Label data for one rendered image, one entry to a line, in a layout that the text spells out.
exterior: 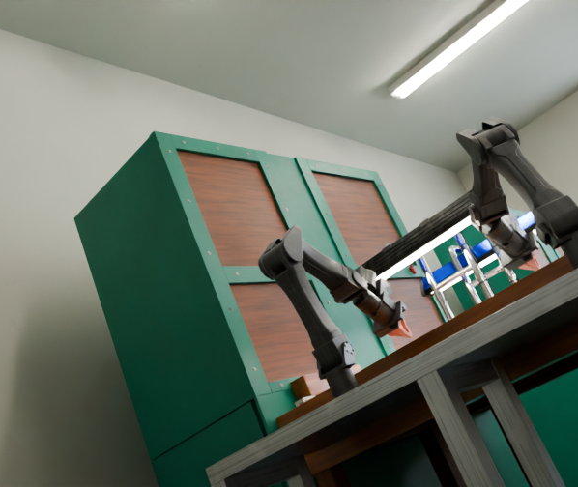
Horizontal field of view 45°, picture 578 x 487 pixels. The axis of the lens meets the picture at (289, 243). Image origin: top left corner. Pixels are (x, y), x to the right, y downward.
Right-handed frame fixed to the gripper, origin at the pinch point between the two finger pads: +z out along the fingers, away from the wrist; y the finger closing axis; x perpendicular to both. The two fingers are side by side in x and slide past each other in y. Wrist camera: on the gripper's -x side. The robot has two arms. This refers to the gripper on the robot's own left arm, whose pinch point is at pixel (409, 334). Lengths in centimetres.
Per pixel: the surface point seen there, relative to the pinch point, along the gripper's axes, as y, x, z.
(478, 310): -29.8, 16.9, -9.7
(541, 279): -46, 18, -9
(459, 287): 103, -222, 167
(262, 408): 41.5, 15.0, -15.7
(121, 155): 124, -142, -71
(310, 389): 35.5, 4.1, -3.8
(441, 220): -19.1, -27.6, -7.7
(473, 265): -13.9, -29.9, 13.4
